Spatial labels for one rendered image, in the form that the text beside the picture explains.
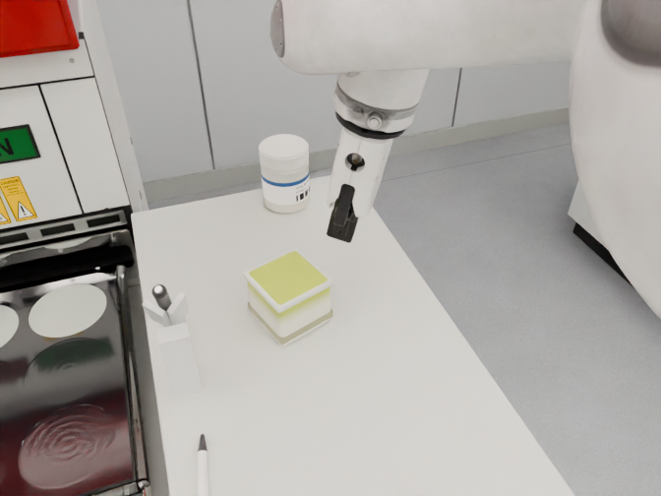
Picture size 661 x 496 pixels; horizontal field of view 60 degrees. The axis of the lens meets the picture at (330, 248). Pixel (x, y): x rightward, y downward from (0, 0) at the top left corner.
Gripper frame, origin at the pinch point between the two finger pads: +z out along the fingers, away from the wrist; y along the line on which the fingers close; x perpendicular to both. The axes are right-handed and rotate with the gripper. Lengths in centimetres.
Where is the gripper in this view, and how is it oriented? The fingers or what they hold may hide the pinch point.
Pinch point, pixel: (342, 223)
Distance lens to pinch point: 68.9
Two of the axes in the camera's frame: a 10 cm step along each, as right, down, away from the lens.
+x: -9.5, -3.1, 0.7
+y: 2.7, -6.4, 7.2
